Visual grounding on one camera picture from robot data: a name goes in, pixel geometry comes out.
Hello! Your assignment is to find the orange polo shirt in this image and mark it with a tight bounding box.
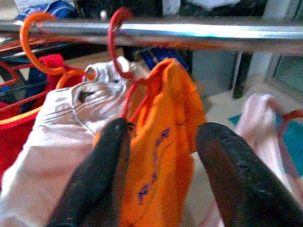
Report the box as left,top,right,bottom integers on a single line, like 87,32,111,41
93,58,208,227

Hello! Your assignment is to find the teal floor mat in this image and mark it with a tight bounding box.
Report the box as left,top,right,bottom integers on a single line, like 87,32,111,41
228,113,303,177

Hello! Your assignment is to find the white shirt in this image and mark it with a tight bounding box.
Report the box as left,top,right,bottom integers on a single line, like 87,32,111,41
0,56,152,227

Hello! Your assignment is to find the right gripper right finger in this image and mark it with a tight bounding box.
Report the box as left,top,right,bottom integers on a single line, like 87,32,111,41
196,122,303,227

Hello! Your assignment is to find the shiny metal clothes rail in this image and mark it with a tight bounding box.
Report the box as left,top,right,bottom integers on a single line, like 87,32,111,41
0,17,303,52

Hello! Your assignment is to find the red garment with yellow stripe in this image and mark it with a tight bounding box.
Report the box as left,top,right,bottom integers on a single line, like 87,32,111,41
0,53,83,187

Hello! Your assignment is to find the red plastic hanger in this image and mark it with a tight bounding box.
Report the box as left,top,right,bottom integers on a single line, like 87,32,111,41
278,110,303,142
107,7,161,123

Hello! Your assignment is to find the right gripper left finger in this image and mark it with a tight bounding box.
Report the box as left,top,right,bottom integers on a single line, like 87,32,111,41
47,117,133,227

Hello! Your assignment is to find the blue box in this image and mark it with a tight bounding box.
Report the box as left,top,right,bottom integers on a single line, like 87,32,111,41
139,47,190,71

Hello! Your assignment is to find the orange plastic hanger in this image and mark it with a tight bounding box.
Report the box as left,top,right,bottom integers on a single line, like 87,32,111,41
19,11,97,90

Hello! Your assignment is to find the pale pink garment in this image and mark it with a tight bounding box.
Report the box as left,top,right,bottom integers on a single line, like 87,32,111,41
235,93,303,201

